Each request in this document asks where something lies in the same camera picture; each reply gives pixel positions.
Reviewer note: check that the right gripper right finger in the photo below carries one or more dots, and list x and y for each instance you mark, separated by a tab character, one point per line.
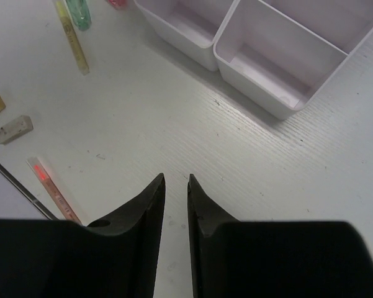
207	247

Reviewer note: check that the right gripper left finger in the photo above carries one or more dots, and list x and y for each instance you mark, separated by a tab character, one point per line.
127	245

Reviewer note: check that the orange marker pen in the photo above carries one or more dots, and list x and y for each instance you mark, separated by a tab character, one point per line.
55	194

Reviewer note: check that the grey eraser block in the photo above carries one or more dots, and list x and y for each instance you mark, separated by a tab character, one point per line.
15	129

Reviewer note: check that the right white organizer bin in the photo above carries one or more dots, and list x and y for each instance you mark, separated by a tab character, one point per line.
281	54

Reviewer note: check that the white organizer bin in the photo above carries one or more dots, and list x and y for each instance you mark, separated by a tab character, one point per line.
281	54
190	26

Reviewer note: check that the left white organizer bin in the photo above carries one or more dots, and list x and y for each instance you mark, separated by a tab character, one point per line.
190	26

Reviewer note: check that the yellow marker pen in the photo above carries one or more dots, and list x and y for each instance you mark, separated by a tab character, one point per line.
71	36

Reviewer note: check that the green translucent tube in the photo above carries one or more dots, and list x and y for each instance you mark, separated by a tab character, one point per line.
80	13

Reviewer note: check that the pink translucent tube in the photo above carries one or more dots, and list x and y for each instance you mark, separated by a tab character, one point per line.
118	4

